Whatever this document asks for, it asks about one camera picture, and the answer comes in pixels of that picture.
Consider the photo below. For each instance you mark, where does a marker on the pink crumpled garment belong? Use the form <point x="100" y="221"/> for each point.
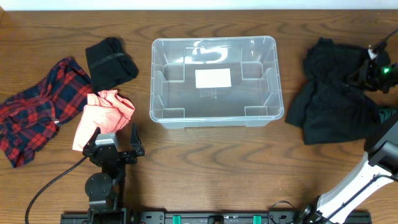
<point x="106" y="110"/>

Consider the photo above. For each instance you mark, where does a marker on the black folded garment with band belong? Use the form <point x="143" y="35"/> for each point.
<point x="109" y="64"/>

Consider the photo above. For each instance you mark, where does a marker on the white label in bin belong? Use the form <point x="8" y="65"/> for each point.
<point x="213" y="78"/>

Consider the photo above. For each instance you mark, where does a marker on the dark green garment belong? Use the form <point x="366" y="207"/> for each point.
<point x="385" y="112"/>

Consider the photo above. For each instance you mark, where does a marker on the red navy plaid shirt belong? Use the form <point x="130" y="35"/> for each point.
<point x="31" y="118"/>

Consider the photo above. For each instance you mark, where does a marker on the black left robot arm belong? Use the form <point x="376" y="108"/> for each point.
<point x="105" y="189"/>

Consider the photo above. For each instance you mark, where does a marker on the large black garment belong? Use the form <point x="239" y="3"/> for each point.
<point x="327" y="108"/>

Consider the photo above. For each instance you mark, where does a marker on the clear plastic storage bin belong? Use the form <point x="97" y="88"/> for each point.
<point x="253" y="100"/>

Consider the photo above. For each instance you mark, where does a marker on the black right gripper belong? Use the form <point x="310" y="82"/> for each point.
<point x="365" y="74"/>

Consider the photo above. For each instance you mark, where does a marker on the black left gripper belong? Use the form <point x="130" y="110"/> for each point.
<point x="125" y="155"/>

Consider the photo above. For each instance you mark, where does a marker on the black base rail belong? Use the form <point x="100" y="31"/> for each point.
<point x="183" y="218"/>

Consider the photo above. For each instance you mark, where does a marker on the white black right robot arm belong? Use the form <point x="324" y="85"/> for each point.
<point x="377" y="168"/>

